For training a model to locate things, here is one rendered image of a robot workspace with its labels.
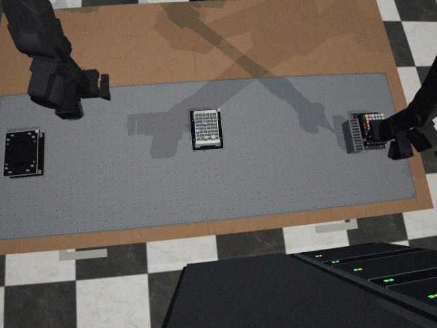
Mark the white grid rack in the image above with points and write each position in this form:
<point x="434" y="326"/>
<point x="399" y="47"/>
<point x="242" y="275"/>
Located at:
<point x="210" y="129"/>

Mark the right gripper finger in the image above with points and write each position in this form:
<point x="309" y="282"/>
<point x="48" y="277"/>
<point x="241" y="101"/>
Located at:
<point x="106" y="77"/>

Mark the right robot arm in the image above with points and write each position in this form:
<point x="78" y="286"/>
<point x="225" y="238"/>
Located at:
<point x="38" y="34"/>

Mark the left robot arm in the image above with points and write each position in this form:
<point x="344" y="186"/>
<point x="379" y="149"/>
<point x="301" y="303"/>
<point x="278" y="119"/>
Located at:
<point x="419" y="115"/>

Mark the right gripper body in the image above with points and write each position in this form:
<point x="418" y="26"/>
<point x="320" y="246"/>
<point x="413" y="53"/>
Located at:
<point x="93" y="76"/>

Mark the black rack of coloured-cap vials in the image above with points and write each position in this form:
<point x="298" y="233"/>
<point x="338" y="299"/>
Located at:
<point x="363" y="133"/>

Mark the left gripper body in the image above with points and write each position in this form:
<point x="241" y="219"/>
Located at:
<point x="377" y="124"/>

